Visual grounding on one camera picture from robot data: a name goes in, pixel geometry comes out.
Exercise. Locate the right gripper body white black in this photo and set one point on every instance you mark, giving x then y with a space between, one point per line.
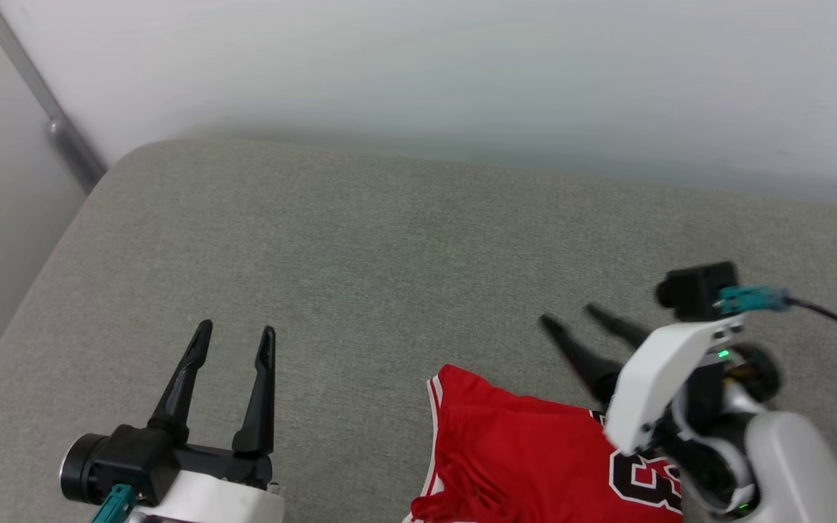
654 385

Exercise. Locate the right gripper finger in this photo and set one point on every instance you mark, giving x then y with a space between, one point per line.
589 367
625 330

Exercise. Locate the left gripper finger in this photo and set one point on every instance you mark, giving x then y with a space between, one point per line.
180 396
260 407

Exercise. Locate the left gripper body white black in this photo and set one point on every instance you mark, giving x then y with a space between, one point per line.
222 501

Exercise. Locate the red and white basketball jersey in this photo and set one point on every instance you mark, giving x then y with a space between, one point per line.
520 450

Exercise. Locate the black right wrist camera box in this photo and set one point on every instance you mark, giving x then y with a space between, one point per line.
694 290

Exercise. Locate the teal left camera connector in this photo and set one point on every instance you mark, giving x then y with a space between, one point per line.
117 505

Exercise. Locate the teal camera connector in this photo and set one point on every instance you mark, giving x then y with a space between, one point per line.
749 298
117 505

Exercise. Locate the teal right camera connector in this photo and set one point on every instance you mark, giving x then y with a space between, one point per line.
749 298

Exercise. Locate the round metal rail bolt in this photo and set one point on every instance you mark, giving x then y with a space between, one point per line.
56 128

